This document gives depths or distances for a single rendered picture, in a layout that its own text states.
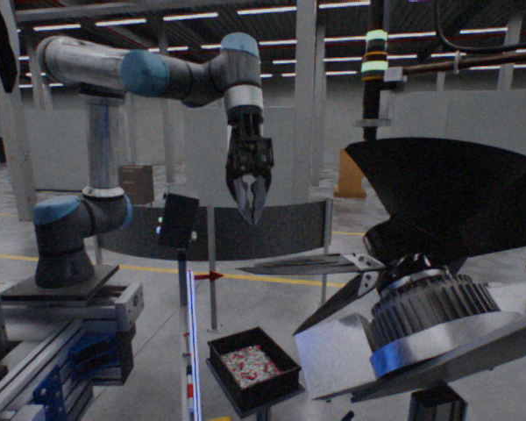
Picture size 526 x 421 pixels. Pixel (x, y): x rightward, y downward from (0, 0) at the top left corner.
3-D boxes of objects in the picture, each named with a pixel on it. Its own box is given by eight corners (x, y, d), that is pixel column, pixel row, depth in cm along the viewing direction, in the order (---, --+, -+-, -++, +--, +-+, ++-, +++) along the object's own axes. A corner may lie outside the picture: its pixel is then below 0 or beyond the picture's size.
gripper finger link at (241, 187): (240, 224, 59) (237, 173, 60) (236, 225, 65) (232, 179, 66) (258, 222, 60) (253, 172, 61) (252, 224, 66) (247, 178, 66)
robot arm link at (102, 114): (70, 232, 102) (60, 37, 85) (113, 222, 114) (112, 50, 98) (91, 244, 96) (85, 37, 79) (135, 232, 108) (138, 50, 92)
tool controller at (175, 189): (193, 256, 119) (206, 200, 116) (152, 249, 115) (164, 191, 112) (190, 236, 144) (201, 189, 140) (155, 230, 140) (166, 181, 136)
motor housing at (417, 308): (463, 367, 71) (433, 309, 78) (556, 331, 53) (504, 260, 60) (366, 386, 65) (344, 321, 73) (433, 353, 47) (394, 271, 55)
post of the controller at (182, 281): (188, 305, 117) (186, 252, 113) (180, 306, 116) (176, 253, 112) (188, 301, 120) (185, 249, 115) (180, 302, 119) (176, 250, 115)
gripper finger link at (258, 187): (258, 222, 60) (253, 172, 61) (252, 224, 66) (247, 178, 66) (274, 221, 61) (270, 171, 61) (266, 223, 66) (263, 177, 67)
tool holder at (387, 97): (406, 126, 62) (411, 70, 60) (393, 124, 57) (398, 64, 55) (360, 127, 68) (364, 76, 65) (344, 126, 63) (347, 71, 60)
